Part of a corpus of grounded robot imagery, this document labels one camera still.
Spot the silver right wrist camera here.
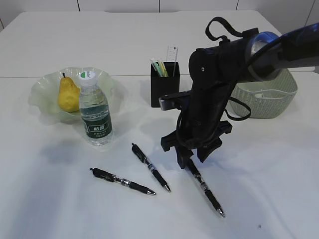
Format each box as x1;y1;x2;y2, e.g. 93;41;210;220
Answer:
159;91;191;111

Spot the clear water bottle green label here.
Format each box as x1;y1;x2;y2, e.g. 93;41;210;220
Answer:
78;70;113;146

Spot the yellow utility knife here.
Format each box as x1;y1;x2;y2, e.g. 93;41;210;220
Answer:
158;58;168;77

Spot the teal utility knife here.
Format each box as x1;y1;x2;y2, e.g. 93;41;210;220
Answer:
150;58;163;77

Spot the black pen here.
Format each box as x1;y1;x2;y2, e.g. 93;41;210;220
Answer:
187;159;226;218
90;168;156;196
132;143;171;192

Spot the yellow pear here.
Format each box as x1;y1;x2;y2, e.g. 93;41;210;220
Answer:
57;72;80;113

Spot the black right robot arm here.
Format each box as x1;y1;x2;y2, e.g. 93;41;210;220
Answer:
159;24;319;168

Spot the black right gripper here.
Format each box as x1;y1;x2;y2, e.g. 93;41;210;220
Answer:
160;120;232;169

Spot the pale green plastic basket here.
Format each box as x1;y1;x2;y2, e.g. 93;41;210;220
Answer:
231;69;298;119

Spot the clear plastic ruler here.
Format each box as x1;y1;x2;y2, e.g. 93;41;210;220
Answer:
166;45;178;77

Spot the clear yellow waste packaging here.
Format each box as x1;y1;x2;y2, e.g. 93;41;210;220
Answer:
255;92;272;99

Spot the black square pen holder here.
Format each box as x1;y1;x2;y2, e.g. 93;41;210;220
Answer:
151;62;180;108

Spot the pale green wavy glass plate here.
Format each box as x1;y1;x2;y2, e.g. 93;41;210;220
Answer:
28;67;123;123

